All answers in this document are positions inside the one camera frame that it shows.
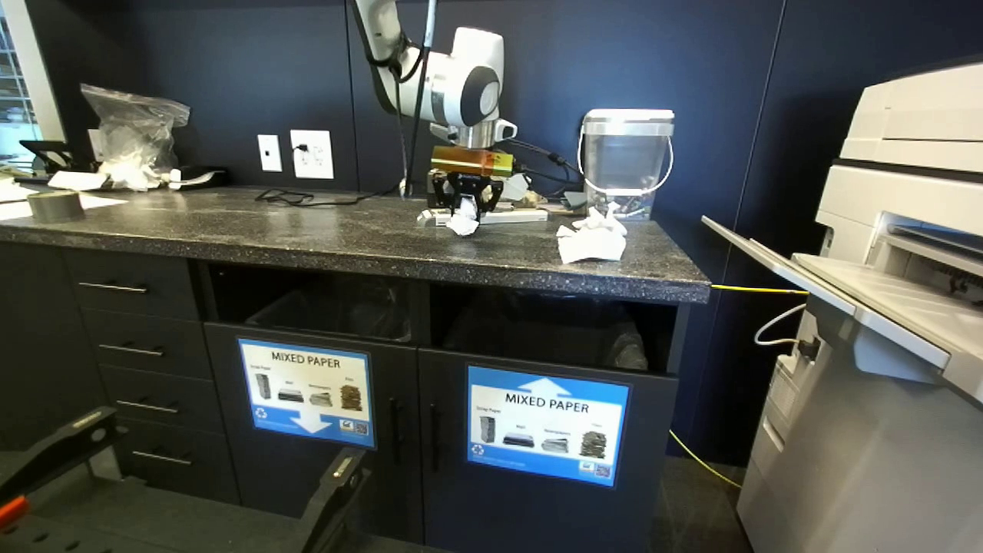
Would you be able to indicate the translucent plastic bucket with lid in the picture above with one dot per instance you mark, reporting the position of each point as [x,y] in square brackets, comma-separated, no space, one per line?
[625,165]

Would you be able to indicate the black metal bar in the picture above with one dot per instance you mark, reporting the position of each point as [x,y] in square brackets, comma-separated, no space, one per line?
[336,495]

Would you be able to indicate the mixed paper sign up arrow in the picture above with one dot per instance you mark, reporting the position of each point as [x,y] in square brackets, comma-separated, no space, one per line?
[548,424]

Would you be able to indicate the black bar with orange tip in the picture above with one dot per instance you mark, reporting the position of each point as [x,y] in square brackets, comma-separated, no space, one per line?
[57,455]

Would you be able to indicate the black base cabinet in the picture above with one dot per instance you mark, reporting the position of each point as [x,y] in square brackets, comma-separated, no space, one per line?
[31,339]

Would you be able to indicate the black angled stand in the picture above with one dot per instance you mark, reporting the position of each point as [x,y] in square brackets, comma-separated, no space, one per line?
[46,154]

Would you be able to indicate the white wall outlet plate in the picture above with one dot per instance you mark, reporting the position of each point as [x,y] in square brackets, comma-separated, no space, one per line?
[311,154]

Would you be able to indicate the clear plastic bag with contents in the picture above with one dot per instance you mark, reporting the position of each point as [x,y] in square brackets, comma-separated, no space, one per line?
[132,132]

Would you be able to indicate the large white office printer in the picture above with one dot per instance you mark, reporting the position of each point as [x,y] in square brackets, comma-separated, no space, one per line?
[869,440]

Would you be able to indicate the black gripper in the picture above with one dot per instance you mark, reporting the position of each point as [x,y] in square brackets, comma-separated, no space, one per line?
[464,185]

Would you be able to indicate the window with blinds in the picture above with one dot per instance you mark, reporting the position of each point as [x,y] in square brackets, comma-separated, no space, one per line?
[18,81]

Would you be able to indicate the white wall switch plate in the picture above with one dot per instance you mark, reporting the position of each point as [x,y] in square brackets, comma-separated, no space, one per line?
[268,154]

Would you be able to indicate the black bin cabinet door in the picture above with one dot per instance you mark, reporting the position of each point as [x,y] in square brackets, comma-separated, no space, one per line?
[543,524]
[309,494]

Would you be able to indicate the crumpled white paper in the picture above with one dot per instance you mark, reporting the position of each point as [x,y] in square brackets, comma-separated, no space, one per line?
[591,245]

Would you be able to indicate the paper with scribbles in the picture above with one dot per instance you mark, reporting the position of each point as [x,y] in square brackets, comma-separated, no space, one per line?
[462,222]

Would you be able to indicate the white and black device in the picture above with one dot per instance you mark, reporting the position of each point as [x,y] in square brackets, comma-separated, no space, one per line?
[201,177]

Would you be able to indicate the grey lever hole punch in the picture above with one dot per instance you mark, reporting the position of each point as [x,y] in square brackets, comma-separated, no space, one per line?
[543,160]

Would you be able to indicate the mixed paper sign down arrow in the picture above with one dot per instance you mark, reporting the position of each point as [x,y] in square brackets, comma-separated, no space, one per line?
[309,392]

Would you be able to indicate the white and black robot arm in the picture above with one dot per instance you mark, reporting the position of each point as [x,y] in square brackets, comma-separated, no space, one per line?
[462,81]

